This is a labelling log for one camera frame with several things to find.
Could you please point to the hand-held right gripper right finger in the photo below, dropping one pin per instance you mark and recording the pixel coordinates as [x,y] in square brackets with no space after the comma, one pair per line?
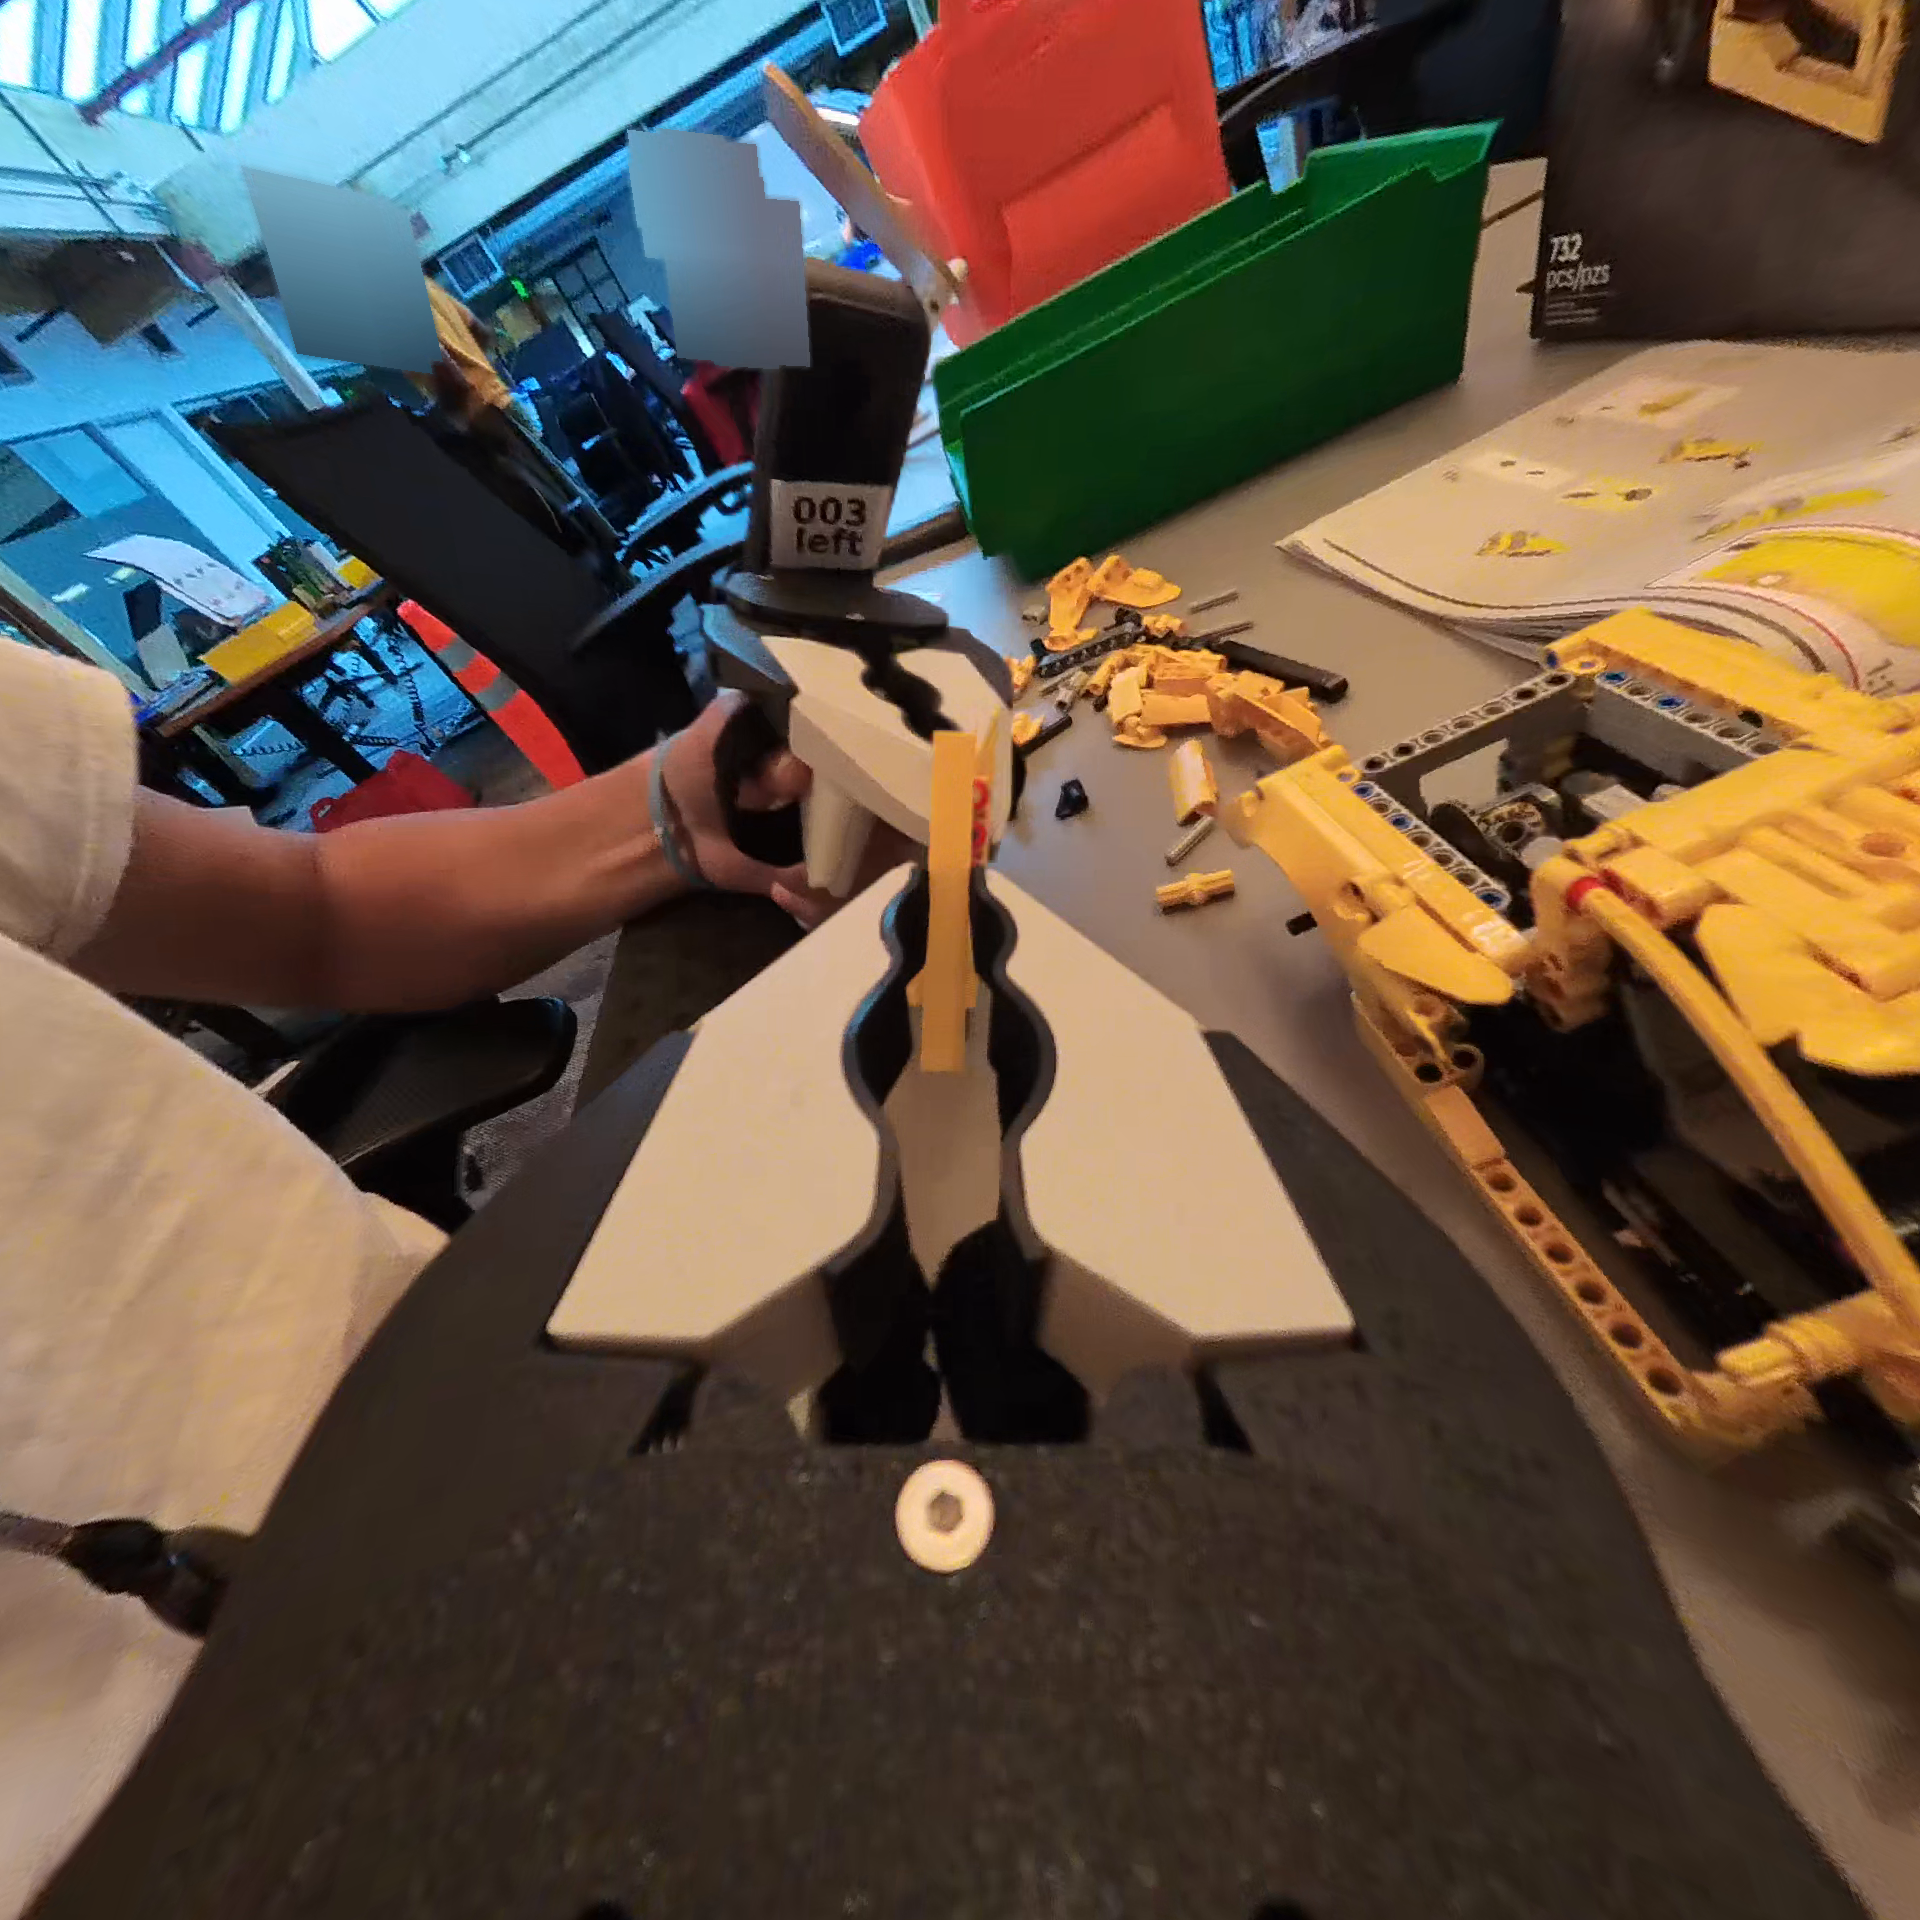
[1200,1201]

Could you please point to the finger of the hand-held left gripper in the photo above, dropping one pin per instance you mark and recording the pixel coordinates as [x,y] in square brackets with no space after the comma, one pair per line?
[855,764]
[974,706]

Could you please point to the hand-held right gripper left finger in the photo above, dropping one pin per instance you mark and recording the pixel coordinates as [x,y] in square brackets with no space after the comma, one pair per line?
[705,1201]

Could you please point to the small black curved brick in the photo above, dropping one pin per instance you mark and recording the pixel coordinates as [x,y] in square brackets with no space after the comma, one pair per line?
[1070,804]

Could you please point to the long yellow beam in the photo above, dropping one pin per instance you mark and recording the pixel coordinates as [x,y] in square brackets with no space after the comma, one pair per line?
[950,932]

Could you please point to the yellow toy car model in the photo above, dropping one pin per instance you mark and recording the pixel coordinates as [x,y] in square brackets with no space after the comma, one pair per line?
[1723,901]

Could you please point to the person's left forearm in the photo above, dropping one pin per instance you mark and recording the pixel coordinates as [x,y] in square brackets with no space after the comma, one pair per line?
[420,901]

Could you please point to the grey desk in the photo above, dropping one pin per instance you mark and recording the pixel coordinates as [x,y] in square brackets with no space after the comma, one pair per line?
[1171,991]

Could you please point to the person's left hand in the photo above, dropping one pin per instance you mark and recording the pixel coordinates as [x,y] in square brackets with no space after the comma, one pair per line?
[697,810]

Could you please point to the grey wristband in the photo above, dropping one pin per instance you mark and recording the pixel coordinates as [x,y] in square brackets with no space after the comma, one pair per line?
[668,827]

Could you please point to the pile of yellow bricks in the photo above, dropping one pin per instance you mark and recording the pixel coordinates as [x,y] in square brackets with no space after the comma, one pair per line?
[1200,699]

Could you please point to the red plastic bin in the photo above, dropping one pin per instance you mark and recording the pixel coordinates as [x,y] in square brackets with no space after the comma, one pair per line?
[1079,149]

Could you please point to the green plastic bin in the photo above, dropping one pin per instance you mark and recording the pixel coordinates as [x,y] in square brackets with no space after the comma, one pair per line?
[1200,346]

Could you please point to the orange striped barrier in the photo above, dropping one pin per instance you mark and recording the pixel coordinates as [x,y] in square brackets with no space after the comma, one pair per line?
[495,691]

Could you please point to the red bag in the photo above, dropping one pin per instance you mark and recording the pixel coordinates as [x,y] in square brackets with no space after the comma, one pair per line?
[398,788]

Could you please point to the open instruction booklet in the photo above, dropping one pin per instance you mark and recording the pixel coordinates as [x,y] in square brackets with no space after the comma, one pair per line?
[1576,494]

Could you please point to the toy car set box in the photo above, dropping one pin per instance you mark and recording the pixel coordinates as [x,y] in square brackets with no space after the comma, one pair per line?
[1723,182]

